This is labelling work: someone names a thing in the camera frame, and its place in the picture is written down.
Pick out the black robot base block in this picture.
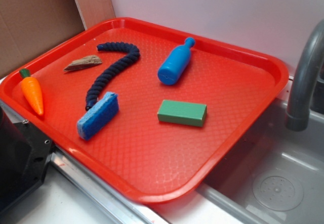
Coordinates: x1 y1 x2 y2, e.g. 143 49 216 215
1 110 53 215

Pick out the blue plastic bottle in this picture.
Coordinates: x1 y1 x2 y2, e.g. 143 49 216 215
157 37 195 85

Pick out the green rectangular block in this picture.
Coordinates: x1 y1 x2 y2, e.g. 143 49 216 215
157 100 207 127

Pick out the red plastic tray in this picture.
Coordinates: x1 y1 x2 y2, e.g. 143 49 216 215
1 18 289 203

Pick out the blue sponge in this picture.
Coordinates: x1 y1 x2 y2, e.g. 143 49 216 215
76 92 119 141

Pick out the brown wood piece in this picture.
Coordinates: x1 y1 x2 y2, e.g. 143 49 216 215
63 55 102 72

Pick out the orange toy carrot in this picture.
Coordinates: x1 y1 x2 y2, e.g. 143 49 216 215
19 68 44 116

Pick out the grey plastic sink basin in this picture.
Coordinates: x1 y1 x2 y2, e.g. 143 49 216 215
202 76 324 224

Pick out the grey sink faucet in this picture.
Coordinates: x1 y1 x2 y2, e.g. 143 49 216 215
285 20 323 131

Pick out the brown cardboard panel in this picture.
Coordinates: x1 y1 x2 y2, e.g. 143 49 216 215
1 0 115 77

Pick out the dark blue twisted rope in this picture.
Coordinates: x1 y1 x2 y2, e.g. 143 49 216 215
85 41 141 112

